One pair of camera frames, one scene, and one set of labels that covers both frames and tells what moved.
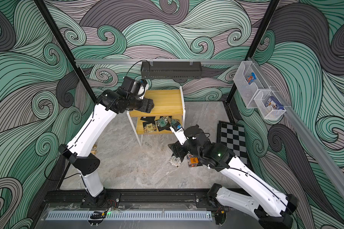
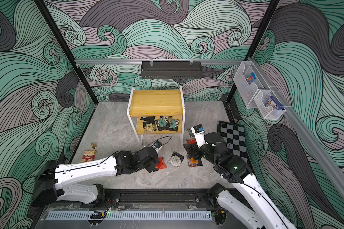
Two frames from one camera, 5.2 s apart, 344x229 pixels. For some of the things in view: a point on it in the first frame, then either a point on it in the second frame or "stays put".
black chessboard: [232, 136] stays put
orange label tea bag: [192, 161] stays put
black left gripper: [147, 105] to [153, 164]
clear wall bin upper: [248, 79] stays put
